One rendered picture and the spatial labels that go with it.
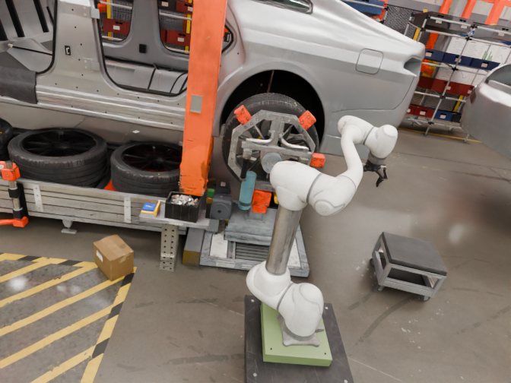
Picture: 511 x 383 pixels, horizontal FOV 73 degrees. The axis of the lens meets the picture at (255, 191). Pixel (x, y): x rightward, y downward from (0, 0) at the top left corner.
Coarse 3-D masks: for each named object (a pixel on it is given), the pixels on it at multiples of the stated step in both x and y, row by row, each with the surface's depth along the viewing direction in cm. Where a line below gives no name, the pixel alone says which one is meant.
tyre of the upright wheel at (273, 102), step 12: (252, 96) 234; (264, 96) 228; (276, 96) 228; (252, 108) 217; (264, 108) 217; (276, 108) 217; (288, 108) 217; (300, 108) 226; (228, 120) 232; (228, 132) 225; (312, 132) 226; (228, 144) 229; (228, 156) 233; (228, 168) 238
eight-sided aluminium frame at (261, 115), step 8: (264, 112) 211; (272, 112) 215; (256, 120) 213; (280, 120) 213; (288, 120) 215; (296, 120) 213; (240, 128) 215; (248, 128) 215; (232, 136) 217; (232, 144) 220; (312, 144) 221; (232, 152) 225; (312, 152) 224; (232, 160) 226; (232, 168) 229; (240, 168) 234; (256, 184) 235; (264, 184) 237
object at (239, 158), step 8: (256, 128) 226; (288, 128) 227; (240, 136) 229; (280, 144) 232; (296, 144) 232; (304, 144) 234; (240, 152) 257; (256, 152) 235; (240, 160) 245; (256, 160) 238; (288, 160) 259; (296, 160) 248; (248, 168) 242; (256, 168) 257; (256, 176) 245; (264, 176) 249
